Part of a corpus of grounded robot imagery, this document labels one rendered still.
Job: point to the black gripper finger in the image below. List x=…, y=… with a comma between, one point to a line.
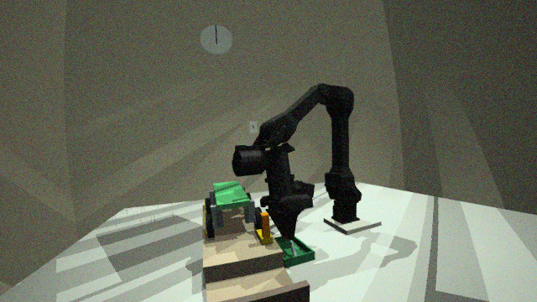
x=288, y=222
x=274, y=217

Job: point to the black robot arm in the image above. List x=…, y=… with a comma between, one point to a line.
x=340, y=184

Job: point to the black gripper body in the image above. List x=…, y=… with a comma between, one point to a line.
x=281, y=195

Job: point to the green trolley with black wheels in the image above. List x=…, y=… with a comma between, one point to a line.
x=229, y=195

